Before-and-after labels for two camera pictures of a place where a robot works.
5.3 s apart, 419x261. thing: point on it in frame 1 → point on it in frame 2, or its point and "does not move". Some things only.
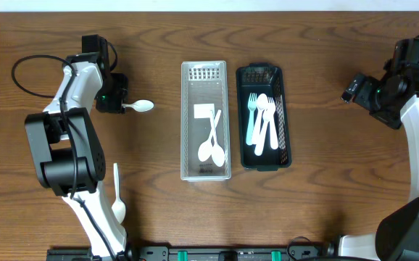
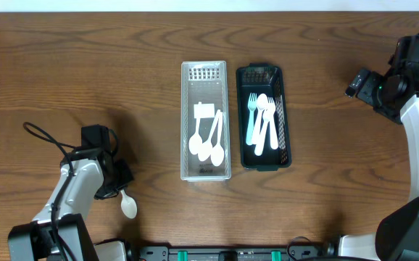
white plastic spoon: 206,148 does not move
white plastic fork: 270,112 does not move
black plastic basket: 265,143 does not move
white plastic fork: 261,137 does not move
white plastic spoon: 118,207 → 129,206
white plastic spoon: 262,102 does not move
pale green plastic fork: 251,104 does not move
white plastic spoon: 140,105 → 196,143
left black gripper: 115,100 → 121,177
